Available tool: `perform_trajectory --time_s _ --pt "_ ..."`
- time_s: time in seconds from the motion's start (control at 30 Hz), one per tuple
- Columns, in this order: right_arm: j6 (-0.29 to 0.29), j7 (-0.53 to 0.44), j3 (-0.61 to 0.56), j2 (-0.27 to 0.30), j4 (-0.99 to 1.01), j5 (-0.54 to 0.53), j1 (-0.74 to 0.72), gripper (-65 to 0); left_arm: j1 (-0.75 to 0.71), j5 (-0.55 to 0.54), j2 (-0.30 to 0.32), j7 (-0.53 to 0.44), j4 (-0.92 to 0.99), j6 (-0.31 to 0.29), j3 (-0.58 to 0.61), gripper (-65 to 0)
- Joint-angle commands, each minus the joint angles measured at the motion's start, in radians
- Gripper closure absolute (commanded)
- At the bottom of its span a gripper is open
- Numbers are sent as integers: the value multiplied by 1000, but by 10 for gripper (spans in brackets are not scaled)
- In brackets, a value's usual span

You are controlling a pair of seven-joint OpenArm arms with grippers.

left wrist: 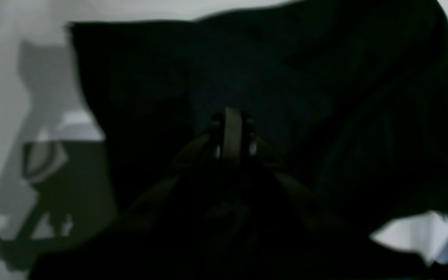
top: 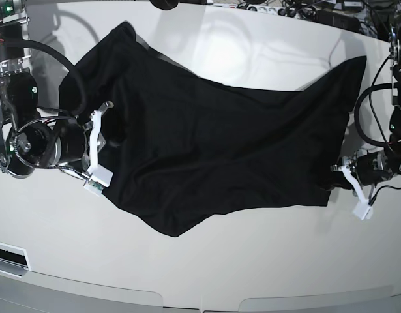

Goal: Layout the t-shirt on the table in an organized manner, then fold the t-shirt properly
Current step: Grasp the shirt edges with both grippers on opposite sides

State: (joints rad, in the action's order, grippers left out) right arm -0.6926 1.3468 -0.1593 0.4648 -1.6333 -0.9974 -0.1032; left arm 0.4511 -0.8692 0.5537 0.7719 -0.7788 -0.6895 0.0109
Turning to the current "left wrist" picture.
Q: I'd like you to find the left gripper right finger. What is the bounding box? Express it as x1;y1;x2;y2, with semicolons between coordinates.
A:
241;113;349;234

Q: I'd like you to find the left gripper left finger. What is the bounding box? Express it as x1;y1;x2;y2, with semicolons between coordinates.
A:
123;114;224;234

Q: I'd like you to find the black t-shirt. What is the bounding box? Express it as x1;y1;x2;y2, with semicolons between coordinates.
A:
28;0;448;280

